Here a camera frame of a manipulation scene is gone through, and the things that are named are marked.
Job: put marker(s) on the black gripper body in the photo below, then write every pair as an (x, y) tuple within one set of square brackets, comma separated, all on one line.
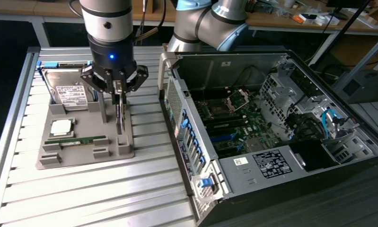
[(113, 56)]

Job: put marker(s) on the green graphics card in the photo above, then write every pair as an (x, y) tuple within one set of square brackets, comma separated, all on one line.
[(122, 118)]

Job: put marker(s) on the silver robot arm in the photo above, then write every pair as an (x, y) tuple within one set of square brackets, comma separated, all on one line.
[(192, 23)]

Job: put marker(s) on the hard disk in blue carrier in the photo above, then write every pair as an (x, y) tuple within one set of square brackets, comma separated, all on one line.
[(66, 94)]

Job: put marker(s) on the grey parts rack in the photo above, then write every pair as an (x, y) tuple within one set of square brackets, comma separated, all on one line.
[(87, 132)]

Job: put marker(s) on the black open PC case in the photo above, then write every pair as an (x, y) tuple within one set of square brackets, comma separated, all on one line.
[(208, 71)]

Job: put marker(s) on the silver CPU chip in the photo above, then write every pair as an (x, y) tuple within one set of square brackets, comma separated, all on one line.
[(62, 127)]

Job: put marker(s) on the green RAM stick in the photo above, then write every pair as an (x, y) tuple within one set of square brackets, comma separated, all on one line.
[(82, 140)]

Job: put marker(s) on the CPU socket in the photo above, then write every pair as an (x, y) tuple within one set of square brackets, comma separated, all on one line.
[(217, 110)]

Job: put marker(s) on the wooden desk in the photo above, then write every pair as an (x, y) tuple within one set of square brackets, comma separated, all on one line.
[(34, 8)]

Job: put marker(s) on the metal socket cover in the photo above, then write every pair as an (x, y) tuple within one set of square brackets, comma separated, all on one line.
[(237, 99)]

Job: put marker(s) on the black RAM stick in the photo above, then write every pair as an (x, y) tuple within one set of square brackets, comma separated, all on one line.
[(226, 125)]

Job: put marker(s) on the blue expansion slot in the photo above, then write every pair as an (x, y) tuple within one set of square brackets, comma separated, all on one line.
[(224, 137)]

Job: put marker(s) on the green motherboard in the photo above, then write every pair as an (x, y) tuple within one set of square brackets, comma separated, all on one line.
[(258, 132)]

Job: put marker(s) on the metal disk bay cage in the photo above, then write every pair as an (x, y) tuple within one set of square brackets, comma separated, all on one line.
[(280, 99)]

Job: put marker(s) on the grey chipset heatsink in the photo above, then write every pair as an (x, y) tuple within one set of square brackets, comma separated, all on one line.
[(254, 145)]

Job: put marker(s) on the blue case latch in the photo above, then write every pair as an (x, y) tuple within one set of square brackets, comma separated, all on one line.
[(205, 183)]

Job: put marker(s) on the grey power supply unit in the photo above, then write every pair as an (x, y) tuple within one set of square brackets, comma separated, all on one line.
[(270, 163)]

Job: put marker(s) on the orange box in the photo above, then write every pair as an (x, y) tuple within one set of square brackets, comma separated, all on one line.
[(302, 19)]

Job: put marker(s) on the black plastic shroud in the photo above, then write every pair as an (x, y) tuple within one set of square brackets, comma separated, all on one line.
[(312, 156)]

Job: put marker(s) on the white box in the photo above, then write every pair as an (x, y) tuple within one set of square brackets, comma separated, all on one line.
[(328, 20)]

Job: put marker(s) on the black computer monitor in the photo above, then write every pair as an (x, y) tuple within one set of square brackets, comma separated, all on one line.
[(340, 13)]

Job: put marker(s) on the black slanted pole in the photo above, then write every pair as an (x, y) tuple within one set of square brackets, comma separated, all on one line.
[(348, 23)]

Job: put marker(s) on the grey equipment cabinet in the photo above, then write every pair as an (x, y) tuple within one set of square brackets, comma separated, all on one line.
[(365, 87)]

